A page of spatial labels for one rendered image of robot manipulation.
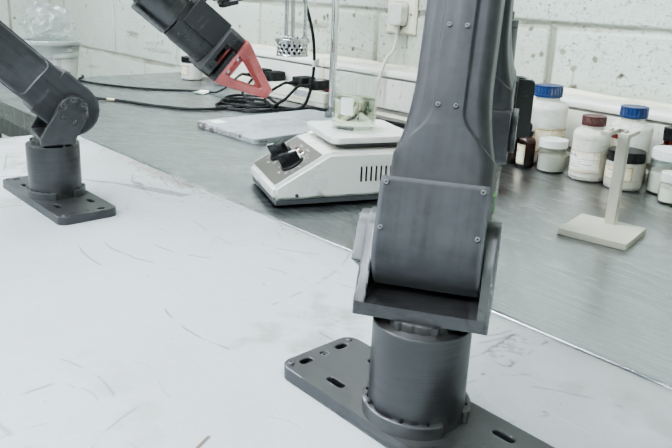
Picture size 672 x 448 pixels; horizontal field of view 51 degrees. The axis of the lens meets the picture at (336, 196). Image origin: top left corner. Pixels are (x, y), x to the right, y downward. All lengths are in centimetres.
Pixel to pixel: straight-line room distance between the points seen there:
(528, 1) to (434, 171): 99
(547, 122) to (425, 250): 82
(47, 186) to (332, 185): 35
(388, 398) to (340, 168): 50
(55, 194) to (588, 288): 61
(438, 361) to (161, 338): 24
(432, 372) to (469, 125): 15
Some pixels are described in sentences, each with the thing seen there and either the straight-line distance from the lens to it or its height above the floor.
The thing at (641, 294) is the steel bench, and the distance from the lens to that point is 74.
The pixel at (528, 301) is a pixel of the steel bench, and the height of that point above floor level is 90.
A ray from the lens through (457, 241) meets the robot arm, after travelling 42.
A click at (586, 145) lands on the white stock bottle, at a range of 113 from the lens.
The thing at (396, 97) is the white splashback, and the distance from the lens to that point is 155.
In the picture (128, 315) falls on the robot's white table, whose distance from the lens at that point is 62.
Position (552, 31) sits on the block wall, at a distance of 138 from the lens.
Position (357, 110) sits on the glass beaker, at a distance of 92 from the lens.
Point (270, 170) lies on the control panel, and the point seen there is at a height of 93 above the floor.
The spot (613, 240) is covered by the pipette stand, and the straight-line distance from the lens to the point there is 86.
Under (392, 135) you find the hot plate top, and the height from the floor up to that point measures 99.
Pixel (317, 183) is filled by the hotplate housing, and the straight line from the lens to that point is 89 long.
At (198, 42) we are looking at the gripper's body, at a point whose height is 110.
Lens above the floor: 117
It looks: 17 degrees down
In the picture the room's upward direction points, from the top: 3 degrees clockwise
